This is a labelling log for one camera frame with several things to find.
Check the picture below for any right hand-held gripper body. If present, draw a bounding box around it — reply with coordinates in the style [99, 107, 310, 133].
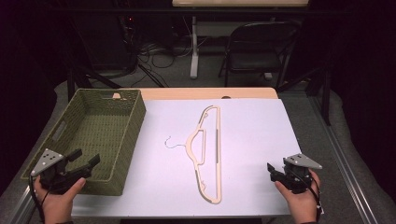
[269, 153, 323, 195]

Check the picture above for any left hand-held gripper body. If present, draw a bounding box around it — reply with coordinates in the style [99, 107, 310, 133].
[30, 147, 93, 195]

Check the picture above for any green woven basket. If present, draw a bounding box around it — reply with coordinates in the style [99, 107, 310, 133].
[21, 88, 148, 197]

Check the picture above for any beige clothes hanger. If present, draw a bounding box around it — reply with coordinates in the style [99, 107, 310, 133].
[164, 105, 222, 205]

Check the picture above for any person's right hand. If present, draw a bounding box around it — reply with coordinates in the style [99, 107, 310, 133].
[274, 169, 321, 224]

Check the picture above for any person's left hand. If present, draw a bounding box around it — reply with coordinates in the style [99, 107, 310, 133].
[33, 175, 87, 224]

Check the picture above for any black metal stand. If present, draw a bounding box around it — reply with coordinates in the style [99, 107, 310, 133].
[65, 66, 123, 102]

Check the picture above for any black folding chair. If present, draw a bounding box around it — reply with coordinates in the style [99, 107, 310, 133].
[218, 20, 303, 89]

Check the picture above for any white desk leg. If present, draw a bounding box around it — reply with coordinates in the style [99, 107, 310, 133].
[190, 16, 200, 80]

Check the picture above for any light wooden desk top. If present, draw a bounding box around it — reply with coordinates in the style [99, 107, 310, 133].
[171, 0, 310, 8]

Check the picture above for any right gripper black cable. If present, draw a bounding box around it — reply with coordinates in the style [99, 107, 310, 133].
[288, 169, 323, 222]

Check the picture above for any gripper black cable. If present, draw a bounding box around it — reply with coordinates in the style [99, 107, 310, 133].
[28, 175, 50, 224]
[288, 169, 323, 222]

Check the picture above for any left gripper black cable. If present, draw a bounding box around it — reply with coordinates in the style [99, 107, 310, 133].
[28, 175, 50, 224]

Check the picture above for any tangle of floor cables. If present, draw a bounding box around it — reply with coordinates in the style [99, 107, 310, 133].
[122, 15, 194, 89]

